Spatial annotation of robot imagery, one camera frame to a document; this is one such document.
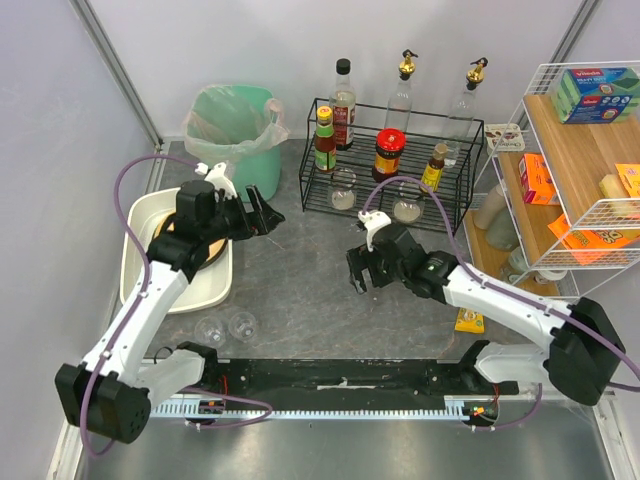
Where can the sauce bottle yellow cap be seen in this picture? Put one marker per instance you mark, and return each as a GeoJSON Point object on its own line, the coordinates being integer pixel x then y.
{"type": "Point", "coordinates": [324, 143]}

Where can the orange snack bag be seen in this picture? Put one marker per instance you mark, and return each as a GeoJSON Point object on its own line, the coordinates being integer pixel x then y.
{"type": "Point", "coordinates": [594, 247]}

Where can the black wire rack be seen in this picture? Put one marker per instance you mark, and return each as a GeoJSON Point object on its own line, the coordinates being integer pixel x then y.
{"type": "Point", "coordinates": [455, 190]}

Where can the beige pump bottle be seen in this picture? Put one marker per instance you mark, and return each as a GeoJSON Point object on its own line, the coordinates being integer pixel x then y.
{"type": "Point", "coordinates": [493, 203]}

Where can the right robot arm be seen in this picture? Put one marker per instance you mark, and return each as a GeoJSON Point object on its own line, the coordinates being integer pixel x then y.
{"type": "Point", "coordinates": [572, 346]}

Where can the yellow M&Ms candy bag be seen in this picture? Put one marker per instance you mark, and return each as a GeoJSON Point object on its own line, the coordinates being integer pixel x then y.
{"type": "Point", "coordinates": [468, 321]}

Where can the clear bottle on shelf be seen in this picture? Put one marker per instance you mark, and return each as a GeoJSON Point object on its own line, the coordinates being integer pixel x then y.
{"type": "Point", "coordinates": [515, 269]}

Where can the white rectangular basin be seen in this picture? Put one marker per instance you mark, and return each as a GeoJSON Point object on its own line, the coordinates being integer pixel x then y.
{"type": "Point", "coordinates": [210, 286]}

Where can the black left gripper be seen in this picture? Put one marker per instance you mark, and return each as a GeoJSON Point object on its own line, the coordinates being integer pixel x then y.
{"type": "Point", "coordinates": [251, 214]}

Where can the white chocolate box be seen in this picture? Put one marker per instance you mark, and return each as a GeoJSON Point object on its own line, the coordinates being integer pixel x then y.
{"type": "Point", "coordinates": [504, 137]}

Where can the clear pink bin liner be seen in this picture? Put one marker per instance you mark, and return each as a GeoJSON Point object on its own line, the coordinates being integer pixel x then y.
{"type": "Point", "coordinates": [233, 122]}

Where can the glass oil bottle gold spout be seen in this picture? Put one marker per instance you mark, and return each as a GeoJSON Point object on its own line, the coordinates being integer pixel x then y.
{"type": "Point", "coordinates": [400, 102]}

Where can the dark vinegar bottle black cap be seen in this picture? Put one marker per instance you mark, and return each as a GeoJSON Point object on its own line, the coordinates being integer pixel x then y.
{"type": "Point", "coordinates": [342, 100]}

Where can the green trash bin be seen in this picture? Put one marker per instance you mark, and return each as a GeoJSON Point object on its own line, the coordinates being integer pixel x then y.
{"type": "Point", "coordinates": [262, 170]}

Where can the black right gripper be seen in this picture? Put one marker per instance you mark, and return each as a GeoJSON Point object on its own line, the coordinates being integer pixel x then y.
{"type": "Point", "coordinates": [370, 267]}

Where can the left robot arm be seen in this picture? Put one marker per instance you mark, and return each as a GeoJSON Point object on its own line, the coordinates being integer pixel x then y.
{"type": "Point", "coordinates": [109, 393]}

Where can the blue ceramic plate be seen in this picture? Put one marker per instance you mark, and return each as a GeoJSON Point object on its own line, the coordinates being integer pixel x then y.
{"type": "Point", "coordinates": [217, 257]}

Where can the green sponge pack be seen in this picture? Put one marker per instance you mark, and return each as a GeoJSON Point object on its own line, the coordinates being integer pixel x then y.
{"type": "Point", "coordinates": [596, 95]}

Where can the beige round plate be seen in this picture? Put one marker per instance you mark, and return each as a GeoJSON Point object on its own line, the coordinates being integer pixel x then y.
{"type": "Point", "coordinates": [215, 247]}

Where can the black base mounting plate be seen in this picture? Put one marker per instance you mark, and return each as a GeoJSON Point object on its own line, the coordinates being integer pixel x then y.
{"type": "Point", "coordinates": [299, 383]}

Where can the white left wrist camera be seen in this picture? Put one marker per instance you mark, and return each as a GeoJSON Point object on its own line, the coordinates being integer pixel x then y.
{"type": "Point", "coordinates": [217, 176]}

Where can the orange box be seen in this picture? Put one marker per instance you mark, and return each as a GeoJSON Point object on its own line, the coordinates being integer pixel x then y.
{"type": "Point", "coordinates": [536, 182]}

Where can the chili sauce jar red lid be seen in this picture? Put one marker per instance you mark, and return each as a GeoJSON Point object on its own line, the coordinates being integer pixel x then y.
{"type": "Point", "coordinates": [390, 144]}

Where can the clear drinking glass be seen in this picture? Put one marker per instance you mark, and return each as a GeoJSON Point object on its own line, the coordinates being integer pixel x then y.
{"type": "Point", "coordinates": [243, 326]}
{"type": "Point", "coordinates": [210, 332]}

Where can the yellow sponge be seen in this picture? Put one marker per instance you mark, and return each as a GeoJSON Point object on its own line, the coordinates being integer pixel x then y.
{"type": "Point", "coordinates": [612, 187]}

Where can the white cable duct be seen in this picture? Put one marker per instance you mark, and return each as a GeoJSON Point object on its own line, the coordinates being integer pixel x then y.
{"type": "Point", "coordinates": [198, 408]}

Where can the white wire shelf unit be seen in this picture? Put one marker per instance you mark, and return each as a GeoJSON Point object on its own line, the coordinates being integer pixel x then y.
{"type": "Point", "coordinates": [578, 156]}

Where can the green soap dispenser bottle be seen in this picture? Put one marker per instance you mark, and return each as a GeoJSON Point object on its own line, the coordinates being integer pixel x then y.
{"type": "Point", "coordinates": [501, 234]}

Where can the yellow orange packet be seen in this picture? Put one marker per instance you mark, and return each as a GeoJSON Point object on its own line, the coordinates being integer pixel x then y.
{"type": "Point", "coordinates": [629, 175]}

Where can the glass jar with white powder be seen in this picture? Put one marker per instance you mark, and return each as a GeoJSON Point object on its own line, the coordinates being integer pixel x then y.
{"type": "Point", "coordinates": [341, 191]}

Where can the small yellow label bottle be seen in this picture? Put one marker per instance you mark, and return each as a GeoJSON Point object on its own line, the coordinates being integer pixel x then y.
{"type": "Point", "coordinates": [433, 171]}

